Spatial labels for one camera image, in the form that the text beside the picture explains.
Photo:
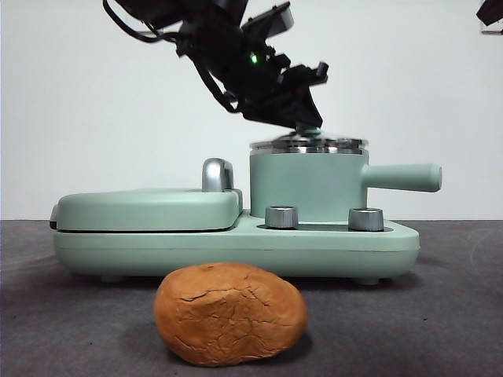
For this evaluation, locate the glass lid with green knob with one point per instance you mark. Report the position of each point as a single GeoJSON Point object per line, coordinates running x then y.
{"type": "Point", "coordinates": [308, 143]}

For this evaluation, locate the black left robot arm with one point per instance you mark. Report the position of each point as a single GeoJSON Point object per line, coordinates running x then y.
{"type": "Point", "coordinates": [220, 39]}

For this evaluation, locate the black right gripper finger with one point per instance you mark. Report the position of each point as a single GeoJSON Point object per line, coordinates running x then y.
{"type": "Point", "coordinates": [493, 8]}

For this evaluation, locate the green breakfast maker base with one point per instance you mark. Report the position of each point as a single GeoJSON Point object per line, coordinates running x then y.
{"type": "Point", "coordinates": [236, 251]}

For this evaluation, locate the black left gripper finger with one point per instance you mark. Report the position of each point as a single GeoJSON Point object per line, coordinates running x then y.
{"type": "Point", "coordinates": [271, 114]}
{"type": "Point", "coordinates": [308, 108]}

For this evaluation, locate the brown potato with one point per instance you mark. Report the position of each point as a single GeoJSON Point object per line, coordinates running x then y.
{"type": "Point", "coordinates": [228, 314]}

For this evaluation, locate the silver control knob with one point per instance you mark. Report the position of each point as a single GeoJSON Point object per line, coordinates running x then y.
{"type": "Point", "coordinates": [281, 217]}
{"type": "Point", "coordinates": [366, 219]}

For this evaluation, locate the white wall socket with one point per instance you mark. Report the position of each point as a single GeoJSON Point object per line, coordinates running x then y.
{"type": "Point", "coordinates": [493, 28]}

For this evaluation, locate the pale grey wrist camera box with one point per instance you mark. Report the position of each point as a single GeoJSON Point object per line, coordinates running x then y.
{"type": "Point", "coordinates": [275, 19]}

